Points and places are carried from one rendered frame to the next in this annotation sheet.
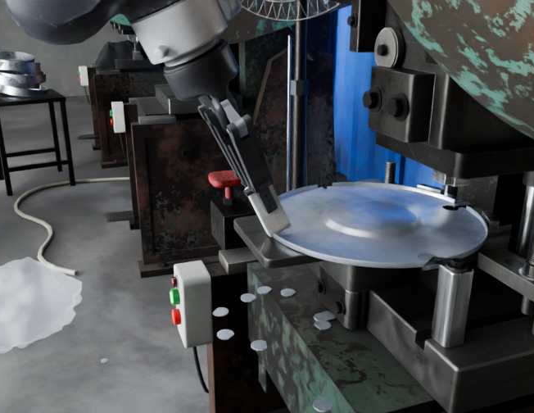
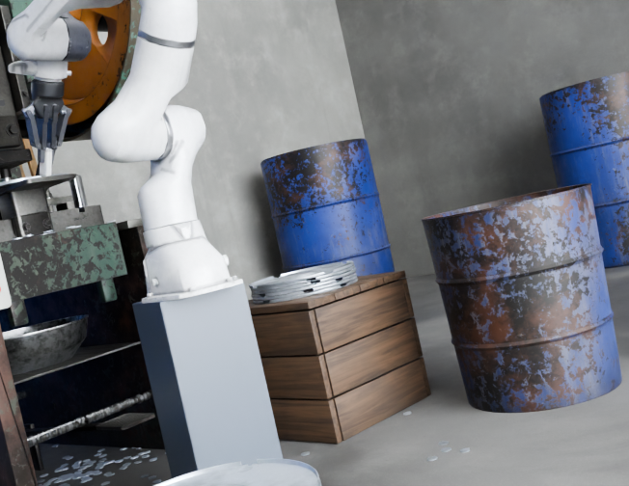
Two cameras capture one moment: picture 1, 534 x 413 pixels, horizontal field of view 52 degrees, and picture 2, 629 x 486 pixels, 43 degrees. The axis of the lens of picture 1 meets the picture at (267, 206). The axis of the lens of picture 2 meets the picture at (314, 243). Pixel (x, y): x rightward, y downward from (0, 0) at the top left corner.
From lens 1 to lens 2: 2.36 m
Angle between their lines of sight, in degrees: 117
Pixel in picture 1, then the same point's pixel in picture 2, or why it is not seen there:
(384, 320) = (60, 219)
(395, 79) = (3, 119)
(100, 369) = not seen: outside the picture
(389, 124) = (6, 140)
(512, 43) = not seen: hidden behind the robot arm
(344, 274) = (43, 203)
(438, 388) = (96, 219)
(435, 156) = (17, 154)
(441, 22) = not seen: hidden behind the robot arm
